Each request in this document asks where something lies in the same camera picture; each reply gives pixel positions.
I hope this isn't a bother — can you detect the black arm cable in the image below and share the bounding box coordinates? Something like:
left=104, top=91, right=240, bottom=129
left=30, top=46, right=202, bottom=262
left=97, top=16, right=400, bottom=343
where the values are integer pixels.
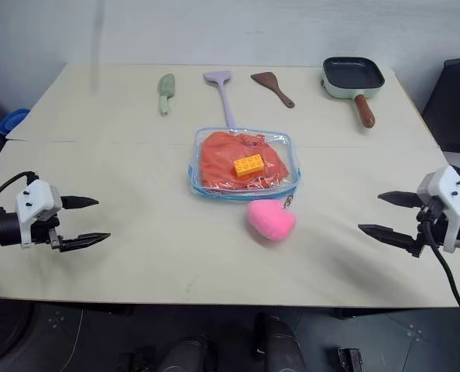
left=0, top=170, right=40, bottom=213
left=418, top=207, right=460, bottom=352

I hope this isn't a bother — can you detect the small black box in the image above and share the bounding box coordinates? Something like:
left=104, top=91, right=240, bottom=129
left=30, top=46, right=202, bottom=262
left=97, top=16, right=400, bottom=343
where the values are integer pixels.
left=335, top=346, right=367, bottom=372

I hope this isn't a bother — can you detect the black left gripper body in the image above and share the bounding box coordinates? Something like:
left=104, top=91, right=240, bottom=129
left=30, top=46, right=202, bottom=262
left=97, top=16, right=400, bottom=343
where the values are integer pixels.
left=29, top=185, right=67, bottom=252

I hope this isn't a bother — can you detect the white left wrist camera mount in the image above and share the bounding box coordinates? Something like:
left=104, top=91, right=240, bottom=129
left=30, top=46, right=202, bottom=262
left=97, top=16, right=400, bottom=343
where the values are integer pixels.
left=15, top=179, right=63, bottom=248

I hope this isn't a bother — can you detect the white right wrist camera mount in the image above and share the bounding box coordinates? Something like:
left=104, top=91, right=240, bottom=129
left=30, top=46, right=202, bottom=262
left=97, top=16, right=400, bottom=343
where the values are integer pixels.
left=416, top=166, right=460, bottom=253

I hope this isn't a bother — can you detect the yellow toy building brick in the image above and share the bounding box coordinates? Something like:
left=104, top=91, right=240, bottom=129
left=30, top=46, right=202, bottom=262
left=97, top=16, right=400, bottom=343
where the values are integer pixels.
left=232, top=153, right=266, bottom=178

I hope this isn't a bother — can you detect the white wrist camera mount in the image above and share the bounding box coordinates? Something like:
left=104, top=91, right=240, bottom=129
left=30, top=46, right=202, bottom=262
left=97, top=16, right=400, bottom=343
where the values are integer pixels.
left=15, top=179, right=63, bottom=248
left=416, top=166, right=460, bottom=253

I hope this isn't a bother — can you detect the brown wooden spatula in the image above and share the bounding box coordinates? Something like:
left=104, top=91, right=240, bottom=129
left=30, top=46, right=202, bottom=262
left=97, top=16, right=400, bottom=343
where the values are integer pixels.
left=250, top=71, right=297, bottom=109

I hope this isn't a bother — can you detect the red cloth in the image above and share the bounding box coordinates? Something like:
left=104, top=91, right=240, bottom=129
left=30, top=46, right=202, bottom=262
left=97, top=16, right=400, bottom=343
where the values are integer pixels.
left=199, top=131, right=290, bottom=191

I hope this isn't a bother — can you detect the black chair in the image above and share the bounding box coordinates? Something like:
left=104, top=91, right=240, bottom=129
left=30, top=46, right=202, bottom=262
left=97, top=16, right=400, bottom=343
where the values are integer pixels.
left=420, top=57, right=460, bottom=157

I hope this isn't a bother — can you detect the green toy knife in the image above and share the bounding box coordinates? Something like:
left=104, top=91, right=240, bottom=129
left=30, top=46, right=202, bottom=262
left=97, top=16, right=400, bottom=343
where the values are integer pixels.
left=156, top=73, right=177, bottom=117

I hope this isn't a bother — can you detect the dark rounded shape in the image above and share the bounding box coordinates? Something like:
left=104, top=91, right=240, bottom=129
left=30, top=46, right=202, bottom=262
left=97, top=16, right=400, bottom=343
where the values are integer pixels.
left=252, top=312, right=307, bottom=372
left=163, top=336, right=216, bottom=372

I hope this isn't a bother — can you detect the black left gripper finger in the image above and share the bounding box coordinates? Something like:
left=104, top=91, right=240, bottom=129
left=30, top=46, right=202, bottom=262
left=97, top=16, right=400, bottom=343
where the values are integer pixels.
left=60, top=195, right=100, bottom=211
left=58, top=232, right=112, bottom=253

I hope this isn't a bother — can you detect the green square frying pan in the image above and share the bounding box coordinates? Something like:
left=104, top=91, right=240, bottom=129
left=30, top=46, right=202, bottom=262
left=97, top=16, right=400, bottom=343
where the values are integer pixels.
left=320, top=56, right=386, bottom=129

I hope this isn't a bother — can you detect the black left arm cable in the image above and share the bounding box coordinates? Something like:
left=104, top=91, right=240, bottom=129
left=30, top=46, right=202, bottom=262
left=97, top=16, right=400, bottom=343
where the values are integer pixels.
left=0, top=170, right=40, bottom=213

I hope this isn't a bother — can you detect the clear pouch with orange cloth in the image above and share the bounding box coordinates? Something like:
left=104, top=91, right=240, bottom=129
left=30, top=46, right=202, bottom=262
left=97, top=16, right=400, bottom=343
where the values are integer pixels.
left=187, top=125, right=304, bottom=202

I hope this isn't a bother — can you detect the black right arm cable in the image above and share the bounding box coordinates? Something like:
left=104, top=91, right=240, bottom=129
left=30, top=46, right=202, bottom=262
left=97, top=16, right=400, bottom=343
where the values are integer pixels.
left=418, top=207, right=460, bottom=352

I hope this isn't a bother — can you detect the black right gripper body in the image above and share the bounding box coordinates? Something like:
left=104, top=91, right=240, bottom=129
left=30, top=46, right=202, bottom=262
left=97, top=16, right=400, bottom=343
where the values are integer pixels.
left=409, top=195, right=448, bottom=260

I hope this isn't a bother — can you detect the purple silicone spatula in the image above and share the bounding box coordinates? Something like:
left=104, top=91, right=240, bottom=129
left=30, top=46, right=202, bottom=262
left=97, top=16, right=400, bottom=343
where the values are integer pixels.
left=203, top=70, right=237, bottom=129

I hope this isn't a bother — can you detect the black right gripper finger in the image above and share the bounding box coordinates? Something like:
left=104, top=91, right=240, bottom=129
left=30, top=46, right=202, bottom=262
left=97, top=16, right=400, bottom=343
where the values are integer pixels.
left=377, top=190, right=425, bottom=209
left=357, top=223, right=423, bottom=257

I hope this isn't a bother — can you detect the pink plush heart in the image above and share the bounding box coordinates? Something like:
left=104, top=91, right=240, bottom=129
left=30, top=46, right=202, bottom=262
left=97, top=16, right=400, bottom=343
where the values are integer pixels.
left=245, top=199, right=297, bottom=241

